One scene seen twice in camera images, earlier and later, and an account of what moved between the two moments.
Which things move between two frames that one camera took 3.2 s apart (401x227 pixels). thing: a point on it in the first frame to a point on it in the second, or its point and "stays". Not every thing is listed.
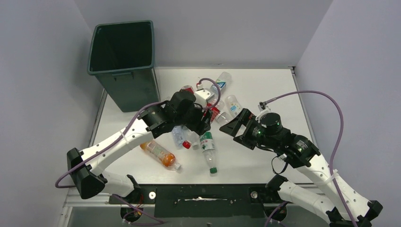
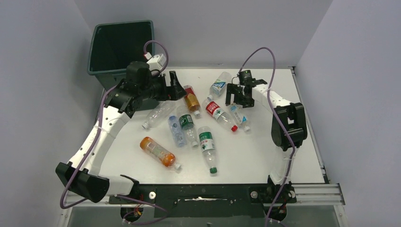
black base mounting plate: x=206 y=201 stays
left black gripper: x=202 y=123 to x=174 y=92
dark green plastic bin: x=122 y=55 stays
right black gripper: x=248 y=119 to x=233 y=89
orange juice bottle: x=156 y=151 stays
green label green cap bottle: x=208 y=149 stays
